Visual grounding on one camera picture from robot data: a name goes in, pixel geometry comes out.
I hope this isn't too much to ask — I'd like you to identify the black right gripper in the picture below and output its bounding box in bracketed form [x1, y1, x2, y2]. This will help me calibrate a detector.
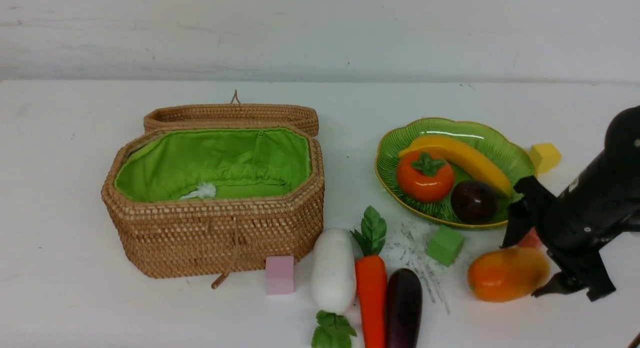
[501, 175, 632, 302]

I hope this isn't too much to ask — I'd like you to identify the orange mango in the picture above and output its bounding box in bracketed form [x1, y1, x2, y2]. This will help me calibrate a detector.
[467, 247, 550, 302]

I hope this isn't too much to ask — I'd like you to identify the dark purple mangosteen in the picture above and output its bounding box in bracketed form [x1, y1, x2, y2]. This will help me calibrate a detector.
[450, 180, 498, 225]

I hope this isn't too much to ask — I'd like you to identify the orange persimmon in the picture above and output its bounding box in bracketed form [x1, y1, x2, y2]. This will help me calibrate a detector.
[395, 150, 455, 203]

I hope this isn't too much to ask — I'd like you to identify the yellow banana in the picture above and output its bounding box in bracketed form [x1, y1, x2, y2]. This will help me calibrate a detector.
[397, 134, 513, 198]

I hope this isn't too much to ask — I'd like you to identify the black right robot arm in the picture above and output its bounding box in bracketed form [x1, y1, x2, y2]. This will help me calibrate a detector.
[502, 107, 640, 301]

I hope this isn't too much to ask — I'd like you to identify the salmon foam cube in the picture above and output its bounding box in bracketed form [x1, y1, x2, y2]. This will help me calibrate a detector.
[516, 228, 543, 249]

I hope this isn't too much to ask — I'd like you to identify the yellow foam cube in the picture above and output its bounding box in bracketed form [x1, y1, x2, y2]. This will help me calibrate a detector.
[528, 143, 562, 175]

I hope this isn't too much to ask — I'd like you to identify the green glass plate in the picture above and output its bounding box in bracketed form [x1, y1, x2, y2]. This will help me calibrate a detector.
[374, 117, 537, 230]

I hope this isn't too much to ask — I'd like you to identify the green foam cube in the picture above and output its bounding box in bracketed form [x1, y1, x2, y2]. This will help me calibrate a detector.
[425, 225, 466, 267]

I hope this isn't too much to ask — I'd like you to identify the purple eggplant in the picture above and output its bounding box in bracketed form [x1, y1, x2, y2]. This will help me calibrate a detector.
[385, 268, 423, 347]

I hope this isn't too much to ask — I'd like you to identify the orange carrot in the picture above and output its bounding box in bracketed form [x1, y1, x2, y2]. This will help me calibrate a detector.
[350, 206, 387, 347]

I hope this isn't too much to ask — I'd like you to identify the white radish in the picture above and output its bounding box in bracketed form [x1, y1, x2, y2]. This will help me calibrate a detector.
[310, 228, 358, 347]

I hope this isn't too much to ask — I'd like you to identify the pink foam cube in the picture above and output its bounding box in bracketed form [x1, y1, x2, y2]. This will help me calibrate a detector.
[265, 256, 295, 295]

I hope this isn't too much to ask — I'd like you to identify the woven basket lid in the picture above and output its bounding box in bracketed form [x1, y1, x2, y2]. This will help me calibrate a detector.
[142, 91, 320, 137]

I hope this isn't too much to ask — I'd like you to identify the woven rattan basket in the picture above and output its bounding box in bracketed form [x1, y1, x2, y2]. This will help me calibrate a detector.
[101, 126, 325, 279]

